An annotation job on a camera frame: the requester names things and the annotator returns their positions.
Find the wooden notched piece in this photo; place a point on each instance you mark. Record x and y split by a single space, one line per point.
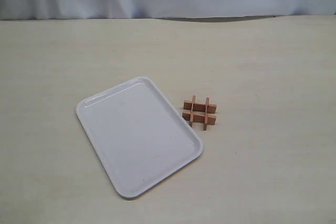
192 111
206 113
199 117
199 107

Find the white plastic tray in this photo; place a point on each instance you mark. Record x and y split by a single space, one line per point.
137 134

